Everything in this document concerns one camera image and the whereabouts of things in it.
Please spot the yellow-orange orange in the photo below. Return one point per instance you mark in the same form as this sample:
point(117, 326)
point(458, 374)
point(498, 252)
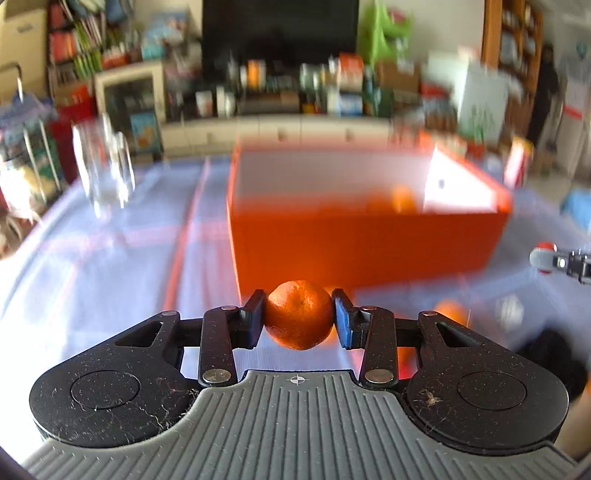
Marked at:
point(404, 200)

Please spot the dark orange tangerine right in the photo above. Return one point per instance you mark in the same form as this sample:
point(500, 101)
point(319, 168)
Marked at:
point(453, 310)

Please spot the red yellow cylindrical can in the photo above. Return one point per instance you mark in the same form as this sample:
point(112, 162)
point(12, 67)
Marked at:
point(518, 162)

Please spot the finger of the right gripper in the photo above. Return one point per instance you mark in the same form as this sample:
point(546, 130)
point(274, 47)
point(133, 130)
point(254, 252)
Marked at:
point(575, 264)

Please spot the orange cardboard box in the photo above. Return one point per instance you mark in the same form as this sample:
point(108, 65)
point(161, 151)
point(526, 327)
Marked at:
point(323, 213)

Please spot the black flat screen television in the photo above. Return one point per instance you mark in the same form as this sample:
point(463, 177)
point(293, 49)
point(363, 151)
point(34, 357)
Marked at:
point(279, 32)

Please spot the black bookshelf with books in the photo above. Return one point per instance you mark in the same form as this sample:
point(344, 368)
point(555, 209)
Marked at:
point(85, 38)

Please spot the small red tomato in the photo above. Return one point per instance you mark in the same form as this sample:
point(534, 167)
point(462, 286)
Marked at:
point(545, 262)

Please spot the wooden display shelf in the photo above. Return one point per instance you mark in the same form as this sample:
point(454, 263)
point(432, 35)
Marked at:
point(512, 44)

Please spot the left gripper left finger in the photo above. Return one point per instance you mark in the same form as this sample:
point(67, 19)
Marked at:
point(140, 382)

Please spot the black velvet cloth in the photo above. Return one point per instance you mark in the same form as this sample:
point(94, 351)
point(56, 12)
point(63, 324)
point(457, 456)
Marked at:
point(552, 350)

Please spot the white floor air conditioner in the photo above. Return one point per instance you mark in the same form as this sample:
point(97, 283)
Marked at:
point(24, 40)

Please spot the white glass door cabinet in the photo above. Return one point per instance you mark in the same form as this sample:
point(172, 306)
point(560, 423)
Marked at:
point(133, 97)

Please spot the green stacked plastic bins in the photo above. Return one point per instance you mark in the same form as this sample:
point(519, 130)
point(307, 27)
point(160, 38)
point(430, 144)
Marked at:
point(384, 33)

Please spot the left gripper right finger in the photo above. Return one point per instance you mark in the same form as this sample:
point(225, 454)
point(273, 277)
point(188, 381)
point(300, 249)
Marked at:
point(456, 385)

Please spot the brown cardboard box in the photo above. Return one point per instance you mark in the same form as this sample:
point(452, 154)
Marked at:
point(399, 77)

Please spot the white TV stand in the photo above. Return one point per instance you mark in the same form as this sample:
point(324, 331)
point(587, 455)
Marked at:
point(221, 134)

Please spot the wire rack trolley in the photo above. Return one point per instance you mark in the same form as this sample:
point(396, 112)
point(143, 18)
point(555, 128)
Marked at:
point(31, 175)

